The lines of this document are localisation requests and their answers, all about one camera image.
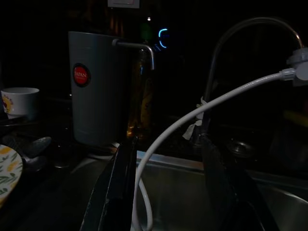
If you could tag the stainless steel sink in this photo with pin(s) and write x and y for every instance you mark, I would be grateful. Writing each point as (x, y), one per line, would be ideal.
(173, 187)

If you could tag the white printed cup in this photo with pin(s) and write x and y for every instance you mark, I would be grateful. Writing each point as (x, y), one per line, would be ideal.
(21, 101)

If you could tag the amber oil bottle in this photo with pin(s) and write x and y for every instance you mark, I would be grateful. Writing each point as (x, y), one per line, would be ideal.
(142, 96)

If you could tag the grey water filter canister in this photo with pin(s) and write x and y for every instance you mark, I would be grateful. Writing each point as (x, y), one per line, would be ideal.
(98, 96)

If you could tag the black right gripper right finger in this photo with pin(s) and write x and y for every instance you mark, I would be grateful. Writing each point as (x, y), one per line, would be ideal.
(223, 187)

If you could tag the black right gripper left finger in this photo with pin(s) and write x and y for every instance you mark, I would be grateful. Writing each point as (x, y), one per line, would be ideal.
(113, 190)

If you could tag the round metal hole cover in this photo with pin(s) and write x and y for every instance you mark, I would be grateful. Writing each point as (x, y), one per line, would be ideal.
(240, 146)

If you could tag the white faucet adapter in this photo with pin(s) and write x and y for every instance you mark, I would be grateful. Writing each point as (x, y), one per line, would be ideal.
(299, 60)

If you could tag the metal gooseneck faucet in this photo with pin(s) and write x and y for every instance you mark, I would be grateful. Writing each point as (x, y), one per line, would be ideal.
(211, 72)

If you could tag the cream yellow plate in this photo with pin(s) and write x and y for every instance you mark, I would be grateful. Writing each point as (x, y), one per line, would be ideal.
(9, 168)

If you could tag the grey spoon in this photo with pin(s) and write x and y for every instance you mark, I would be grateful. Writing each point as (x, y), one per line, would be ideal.
(38, 144)

